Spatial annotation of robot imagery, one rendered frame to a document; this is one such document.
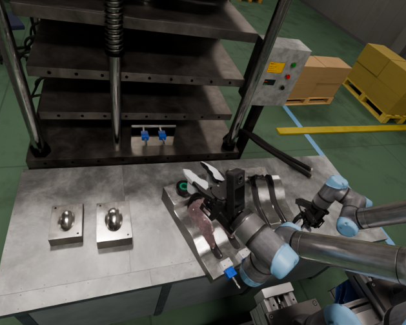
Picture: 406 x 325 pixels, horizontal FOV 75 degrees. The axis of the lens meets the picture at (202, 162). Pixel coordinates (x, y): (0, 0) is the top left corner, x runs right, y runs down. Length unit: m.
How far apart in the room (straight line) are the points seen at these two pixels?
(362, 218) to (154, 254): 0.87
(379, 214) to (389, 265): 0.44
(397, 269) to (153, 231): 1.01
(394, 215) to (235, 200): 0.60
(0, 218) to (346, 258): 2.30
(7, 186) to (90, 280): 1.59
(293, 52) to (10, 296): 1.80
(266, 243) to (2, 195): 2.29
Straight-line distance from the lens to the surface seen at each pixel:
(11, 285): 1.34
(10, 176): 2.76
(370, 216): 1.12
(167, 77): 1.47
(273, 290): 1.17
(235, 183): 0.64
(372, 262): 0.70
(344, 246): 0.72
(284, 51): 1.72
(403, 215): 1.09
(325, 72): 4.40
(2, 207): 2.57
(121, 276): 1.27
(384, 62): 5.43
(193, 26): 1.42
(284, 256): 0.66
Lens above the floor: 2.00
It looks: 45 degrees down
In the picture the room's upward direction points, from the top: 17 degrees clockwise
